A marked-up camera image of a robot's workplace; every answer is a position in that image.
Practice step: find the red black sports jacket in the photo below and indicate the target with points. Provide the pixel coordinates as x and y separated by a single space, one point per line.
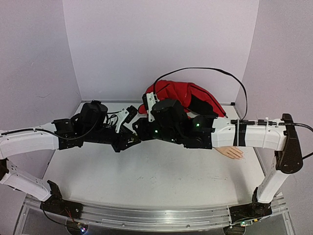
192 97

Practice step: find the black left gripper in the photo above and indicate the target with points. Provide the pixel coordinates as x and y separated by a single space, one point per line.
124 137

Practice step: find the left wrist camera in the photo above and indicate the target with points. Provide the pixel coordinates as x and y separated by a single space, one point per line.
95 115

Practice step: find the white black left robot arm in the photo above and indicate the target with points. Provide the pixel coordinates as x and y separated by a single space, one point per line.
24 141

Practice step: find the mannequin hand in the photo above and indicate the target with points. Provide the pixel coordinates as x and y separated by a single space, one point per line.
231 152

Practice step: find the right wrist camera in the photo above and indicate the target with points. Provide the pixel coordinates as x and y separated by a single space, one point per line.
167 113

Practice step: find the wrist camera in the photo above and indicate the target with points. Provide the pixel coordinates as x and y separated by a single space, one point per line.
95 115
167 113

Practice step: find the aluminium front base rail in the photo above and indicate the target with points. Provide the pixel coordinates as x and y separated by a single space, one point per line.
63 219

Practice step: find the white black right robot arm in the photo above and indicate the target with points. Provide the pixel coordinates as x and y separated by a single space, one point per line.
207 132

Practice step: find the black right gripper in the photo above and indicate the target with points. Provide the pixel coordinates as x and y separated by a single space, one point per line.
141 128

